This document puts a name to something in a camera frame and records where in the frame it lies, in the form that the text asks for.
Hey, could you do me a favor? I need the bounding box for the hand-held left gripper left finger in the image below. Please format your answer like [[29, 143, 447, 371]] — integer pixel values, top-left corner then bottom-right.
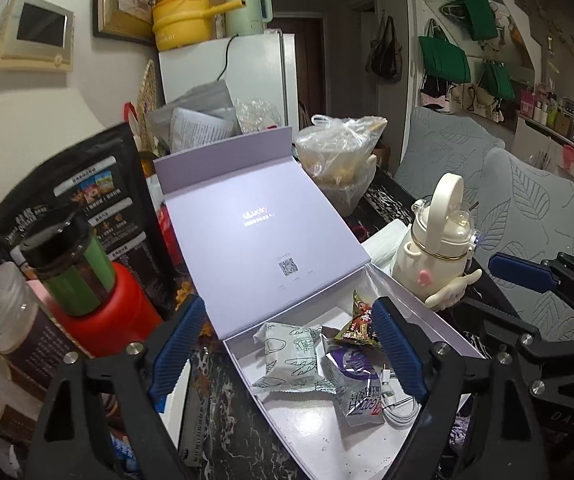
[[27, 294, 207, 480]]

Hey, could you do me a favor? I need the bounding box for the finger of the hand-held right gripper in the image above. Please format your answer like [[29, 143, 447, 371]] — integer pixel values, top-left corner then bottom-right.
[[487, 251, 574, 313], [460, 296, 574, 361]]

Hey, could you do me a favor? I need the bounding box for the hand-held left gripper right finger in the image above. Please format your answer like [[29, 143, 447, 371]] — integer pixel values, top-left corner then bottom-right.
[[371, 297, 550, 480]]

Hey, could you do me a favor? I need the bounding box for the gold red snack packet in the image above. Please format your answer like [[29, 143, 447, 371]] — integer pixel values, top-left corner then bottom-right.
[[334, 290, 385, 352]]

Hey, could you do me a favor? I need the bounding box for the silver purple snack packet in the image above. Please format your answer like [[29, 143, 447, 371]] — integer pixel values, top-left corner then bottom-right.
[[323, 345, 394, 427]]

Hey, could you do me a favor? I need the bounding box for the white charging cable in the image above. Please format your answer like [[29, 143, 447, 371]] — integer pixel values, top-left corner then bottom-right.
[[377, 365, 424, 429]]

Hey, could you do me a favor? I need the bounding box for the white leaf-print packet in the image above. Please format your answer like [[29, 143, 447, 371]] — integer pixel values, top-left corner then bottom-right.
[[252, 322, 339, 396]]

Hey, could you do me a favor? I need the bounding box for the lavender gift box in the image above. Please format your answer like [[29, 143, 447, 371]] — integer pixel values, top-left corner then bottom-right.
[[153, 126, 488, 480]]

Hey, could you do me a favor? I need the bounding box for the white blue flat box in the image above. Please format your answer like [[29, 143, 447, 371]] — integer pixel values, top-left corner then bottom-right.
[[163, 360, 209, 467]]

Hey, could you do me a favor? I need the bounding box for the red bottle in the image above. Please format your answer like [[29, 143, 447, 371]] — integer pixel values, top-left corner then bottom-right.
[[62, 260, 168, 359]]

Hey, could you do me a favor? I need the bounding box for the cream cartoon dog water bottle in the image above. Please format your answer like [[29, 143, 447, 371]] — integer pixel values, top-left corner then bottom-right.
[[391, 172, 483, 322]]

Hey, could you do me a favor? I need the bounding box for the white face mask pack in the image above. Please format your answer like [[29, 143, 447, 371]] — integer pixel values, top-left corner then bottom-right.
[[362, 220, 412, 272]]

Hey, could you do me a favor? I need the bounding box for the green jar with black lid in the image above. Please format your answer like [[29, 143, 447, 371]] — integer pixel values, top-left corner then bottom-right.
[[19, 205, 118, 317]]

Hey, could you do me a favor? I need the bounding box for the shelf of cosmetic bottles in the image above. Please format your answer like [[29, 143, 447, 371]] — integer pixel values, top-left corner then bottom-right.
[[520, 87, 574, 157]]

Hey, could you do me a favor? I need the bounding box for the clear plastic jar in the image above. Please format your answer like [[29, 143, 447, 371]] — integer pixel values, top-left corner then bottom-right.
[[0, 260, 90, 391]]

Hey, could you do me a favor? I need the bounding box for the beige tote bag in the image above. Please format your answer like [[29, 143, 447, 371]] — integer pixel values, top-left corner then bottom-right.
[[450, 82, 498, 117]]

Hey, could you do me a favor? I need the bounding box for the black printed snack bag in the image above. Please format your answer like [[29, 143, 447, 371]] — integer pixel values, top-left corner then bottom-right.
[[0, 122, 180, 311]]

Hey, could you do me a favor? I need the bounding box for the green tote bag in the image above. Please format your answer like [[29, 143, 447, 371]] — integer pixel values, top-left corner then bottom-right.
[[456, 0, 499, 42], [477, 60, 515, 102], [418, 35, 472, 84]]

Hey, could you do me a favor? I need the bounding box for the clear plastic food bag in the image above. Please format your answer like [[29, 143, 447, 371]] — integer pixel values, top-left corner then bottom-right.
[[294, 115, 389, 217]]

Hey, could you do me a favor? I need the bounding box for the grey plastic mailer bag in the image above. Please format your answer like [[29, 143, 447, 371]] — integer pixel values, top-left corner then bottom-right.
[[146, 80, 241, 154]]

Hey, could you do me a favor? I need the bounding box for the woven straw fan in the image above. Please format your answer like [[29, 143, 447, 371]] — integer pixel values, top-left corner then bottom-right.
[[134, 59, 159, 152]]

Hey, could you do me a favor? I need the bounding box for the dark hanging bag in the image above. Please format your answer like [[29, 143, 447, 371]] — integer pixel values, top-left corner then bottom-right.
[[365, 15, 403, 82]]

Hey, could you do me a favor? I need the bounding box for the white refrigerator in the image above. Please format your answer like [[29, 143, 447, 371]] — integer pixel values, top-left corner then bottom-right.
[[158, 32, 298, 131]]

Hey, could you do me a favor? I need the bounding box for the yellow cooking pot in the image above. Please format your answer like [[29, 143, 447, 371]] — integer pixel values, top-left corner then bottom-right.
[[152, 0, 245, 52]]

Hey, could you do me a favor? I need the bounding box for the pale green electric kettle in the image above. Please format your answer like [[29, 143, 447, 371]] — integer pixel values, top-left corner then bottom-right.
[[223, 0, 273, 37]]

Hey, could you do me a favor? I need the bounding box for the gold framed picture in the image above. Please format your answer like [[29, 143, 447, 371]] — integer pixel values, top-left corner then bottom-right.
[[93, 0, 163, 46]]

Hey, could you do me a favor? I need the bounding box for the black kettle power cord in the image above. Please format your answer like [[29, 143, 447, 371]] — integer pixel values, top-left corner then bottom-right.
[[216, 35, 241, 82]]

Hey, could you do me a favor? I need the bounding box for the beige wall intercom panel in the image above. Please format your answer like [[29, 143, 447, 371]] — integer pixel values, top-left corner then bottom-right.
[[0, 0, 75, 73]]

